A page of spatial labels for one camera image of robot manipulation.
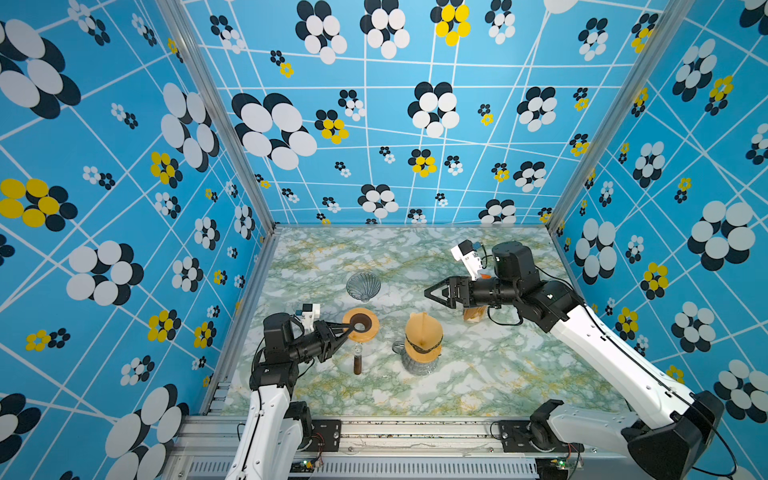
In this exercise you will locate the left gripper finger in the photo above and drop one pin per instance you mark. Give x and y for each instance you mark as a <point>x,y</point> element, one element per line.
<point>334,342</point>
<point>333,328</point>

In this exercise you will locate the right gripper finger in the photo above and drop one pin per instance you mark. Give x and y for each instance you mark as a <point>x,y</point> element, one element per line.
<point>445,286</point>
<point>448,300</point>

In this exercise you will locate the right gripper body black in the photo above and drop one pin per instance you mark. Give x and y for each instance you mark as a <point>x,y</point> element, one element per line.
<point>467,284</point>

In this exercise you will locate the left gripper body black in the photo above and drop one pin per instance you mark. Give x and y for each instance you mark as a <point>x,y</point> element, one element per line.
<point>326,345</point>

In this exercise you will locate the ribbed glass carafe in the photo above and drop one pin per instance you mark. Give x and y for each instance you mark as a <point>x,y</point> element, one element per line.
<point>412,366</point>

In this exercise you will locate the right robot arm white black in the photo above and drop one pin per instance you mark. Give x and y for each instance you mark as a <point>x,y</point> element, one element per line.
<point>669,427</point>

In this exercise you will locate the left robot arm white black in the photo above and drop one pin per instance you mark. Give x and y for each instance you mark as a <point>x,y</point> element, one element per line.
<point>276,425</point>

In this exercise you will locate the left circuit board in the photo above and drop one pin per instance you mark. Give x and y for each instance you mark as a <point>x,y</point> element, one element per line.
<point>304,466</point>

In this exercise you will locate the circuit board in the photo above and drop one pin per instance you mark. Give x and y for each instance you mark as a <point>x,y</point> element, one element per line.
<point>304,466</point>
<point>552,469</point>

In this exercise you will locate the right circuit board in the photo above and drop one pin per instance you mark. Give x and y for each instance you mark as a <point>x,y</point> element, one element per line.
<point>552,469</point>

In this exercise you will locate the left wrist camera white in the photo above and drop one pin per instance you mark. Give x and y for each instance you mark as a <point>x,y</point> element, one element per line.
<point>307,316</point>

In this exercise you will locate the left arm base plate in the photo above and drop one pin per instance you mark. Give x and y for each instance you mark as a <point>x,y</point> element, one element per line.
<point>325,436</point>

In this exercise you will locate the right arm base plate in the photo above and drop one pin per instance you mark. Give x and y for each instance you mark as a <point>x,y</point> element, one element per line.
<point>515,437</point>

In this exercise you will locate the aluminium front rail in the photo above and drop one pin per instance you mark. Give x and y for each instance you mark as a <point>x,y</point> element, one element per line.
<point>453,448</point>

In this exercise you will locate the right aluminium corner post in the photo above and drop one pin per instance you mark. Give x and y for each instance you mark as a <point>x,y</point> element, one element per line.
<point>669,23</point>

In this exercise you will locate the aluminium corner post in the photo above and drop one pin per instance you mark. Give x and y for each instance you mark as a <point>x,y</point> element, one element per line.
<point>669,23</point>
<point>181,30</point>

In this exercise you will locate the left aluminium corner post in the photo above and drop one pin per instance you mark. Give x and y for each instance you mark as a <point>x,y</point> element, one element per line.
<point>181,30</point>

